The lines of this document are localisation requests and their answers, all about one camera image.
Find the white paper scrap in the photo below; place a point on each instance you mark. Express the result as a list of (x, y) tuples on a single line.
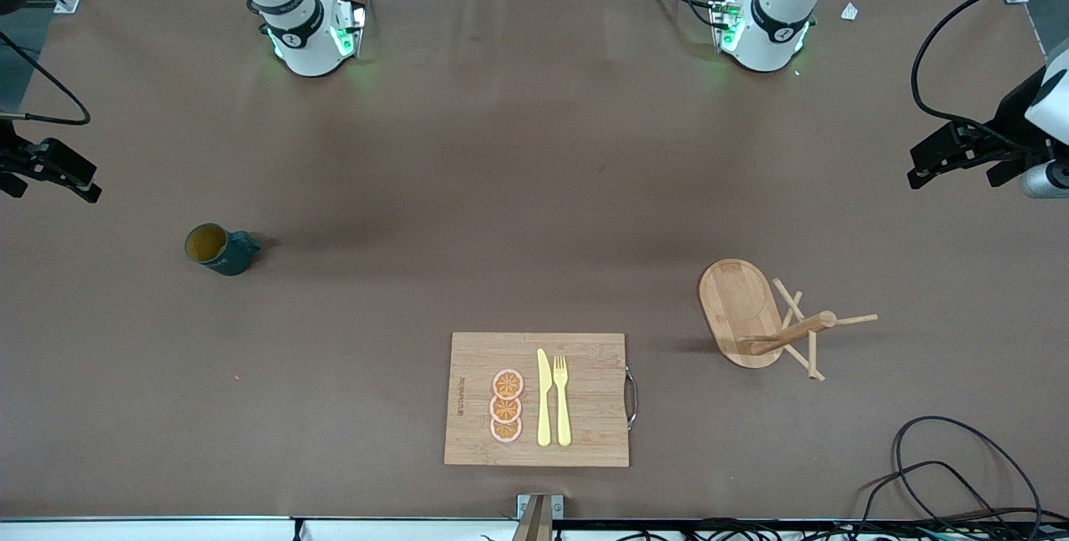
[(849, 12)]

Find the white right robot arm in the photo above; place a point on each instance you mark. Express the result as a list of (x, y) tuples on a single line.
[(301, 32)]

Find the wooden mug tree stand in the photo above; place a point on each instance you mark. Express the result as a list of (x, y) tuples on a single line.
[(735, 307)]

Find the wooden cutting board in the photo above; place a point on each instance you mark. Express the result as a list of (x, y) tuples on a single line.
[(593, 407)]

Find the dark green cup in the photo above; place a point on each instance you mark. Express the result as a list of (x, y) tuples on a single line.
[(234, 257)]

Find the orange slice toy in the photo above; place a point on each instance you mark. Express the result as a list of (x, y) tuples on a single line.
[(508, 383)]

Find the yellow plastic knife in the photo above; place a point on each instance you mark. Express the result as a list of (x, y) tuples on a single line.
[(544, 407)]

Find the white edge rail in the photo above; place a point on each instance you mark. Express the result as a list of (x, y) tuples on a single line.
[(167, 531)]

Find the metal camera bracket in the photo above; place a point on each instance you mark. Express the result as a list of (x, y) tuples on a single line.
[(539, 512)]

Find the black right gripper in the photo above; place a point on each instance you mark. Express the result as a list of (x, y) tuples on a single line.
[(8, 155)]

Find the yellow plastic fork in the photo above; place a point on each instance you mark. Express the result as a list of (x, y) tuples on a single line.
[(562, 416)]

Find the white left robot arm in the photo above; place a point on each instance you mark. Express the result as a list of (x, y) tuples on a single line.
[(777, 23)]

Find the metal base connector box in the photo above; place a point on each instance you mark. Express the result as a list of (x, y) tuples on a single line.
[(351, 27), (727, 23)]

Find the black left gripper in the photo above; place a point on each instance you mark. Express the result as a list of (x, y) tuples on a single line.
[(1008, 125)]

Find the brown table cover sheet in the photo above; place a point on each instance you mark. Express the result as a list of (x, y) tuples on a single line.
[(334, 316)]

